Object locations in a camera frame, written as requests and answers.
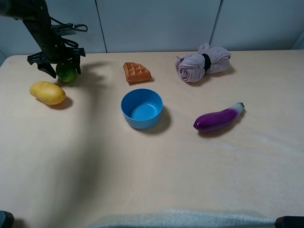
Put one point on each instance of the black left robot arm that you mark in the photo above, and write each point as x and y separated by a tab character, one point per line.
48	34

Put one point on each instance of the green lime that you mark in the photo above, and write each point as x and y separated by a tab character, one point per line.
66	72

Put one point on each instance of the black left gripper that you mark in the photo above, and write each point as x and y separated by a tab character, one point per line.
62	55

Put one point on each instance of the yellow mango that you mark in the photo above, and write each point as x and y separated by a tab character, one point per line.
48	93

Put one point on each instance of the rolled pink towel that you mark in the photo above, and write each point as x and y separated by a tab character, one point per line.
208	60

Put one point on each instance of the orange waffle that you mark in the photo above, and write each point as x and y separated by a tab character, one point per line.
136	73

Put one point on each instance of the blue plastic bowl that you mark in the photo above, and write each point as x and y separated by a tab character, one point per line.
142	108

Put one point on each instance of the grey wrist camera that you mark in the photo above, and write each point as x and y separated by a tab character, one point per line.
64	30

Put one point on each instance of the purple eggplant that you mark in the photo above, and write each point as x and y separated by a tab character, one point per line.
218	120

